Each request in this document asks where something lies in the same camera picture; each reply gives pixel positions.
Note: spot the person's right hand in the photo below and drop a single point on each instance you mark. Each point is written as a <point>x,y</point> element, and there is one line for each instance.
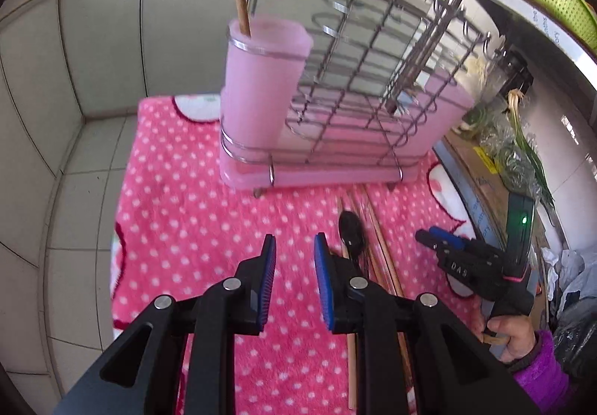
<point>515,335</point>

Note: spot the bagged green vegetables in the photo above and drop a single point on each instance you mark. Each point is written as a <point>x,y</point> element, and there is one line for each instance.
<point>494,139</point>

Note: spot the clear plastic container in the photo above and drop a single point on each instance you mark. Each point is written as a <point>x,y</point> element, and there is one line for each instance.
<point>485,79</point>

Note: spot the black plastic spoon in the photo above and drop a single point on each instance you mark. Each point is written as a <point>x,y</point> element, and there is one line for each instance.
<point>352,230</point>

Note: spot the person's right forearm purple sleeve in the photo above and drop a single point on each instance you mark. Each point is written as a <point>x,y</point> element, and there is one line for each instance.
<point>543,373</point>

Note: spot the black plastic bag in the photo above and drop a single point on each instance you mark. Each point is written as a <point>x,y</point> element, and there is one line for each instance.
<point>576,335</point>

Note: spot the brown wooden chopstick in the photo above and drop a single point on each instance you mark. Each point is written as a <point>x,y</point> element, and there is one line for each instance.
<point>380,237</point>
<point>389,265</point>

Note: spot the green plastic basket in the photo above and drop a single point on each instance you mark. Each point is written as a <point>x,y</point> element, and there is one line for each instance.
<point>564,4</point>

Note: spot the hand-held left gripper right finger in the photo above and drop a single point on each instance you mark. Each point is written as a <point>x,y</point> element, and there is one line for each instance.
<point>322,277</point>

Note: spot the white plastic bag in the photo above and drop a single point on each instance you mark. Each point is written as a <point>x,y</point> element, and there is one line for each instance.
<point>566,272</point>

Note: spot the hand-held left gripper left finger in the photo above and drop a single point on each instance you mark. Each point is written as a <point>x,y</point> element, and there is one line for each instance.
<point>267,277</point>

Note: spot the green onions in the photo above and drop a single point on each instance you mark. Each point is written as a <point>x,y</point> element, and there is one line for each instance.
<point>529,153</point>

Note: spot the stainless steel shelf unit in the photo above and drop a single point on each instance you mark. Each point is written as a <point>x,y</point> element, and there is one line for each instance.
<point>536,23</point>

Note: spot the dark container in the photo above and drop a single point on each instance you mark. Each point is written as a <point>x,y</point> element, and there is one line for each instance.
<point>515,70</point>

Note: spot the cardboard box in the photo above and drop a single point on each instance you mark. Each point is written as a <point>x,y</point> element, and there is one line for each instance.
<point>485,191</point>

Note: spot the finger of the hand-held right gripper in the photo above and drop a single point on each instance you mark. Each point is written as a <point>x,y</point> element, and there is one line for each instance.
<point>430,240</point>
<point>450,237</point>

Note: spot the pink plastic utensil cup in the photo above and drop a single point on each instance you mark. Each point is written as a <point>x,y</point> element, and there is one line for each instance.
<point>256,93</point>

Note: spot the pink polka dot blanket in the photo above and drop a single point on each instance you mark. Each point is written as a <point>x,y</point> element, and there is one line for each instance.
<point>186,209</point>

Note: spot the white kitchen cabinet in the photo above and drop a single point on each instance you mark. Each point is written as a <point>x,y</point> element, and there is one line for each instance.
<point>102,46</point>

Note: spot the pink plastic drip tray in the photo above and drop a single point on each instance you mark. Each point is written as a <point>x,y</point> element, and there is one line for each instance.
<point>252,174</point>

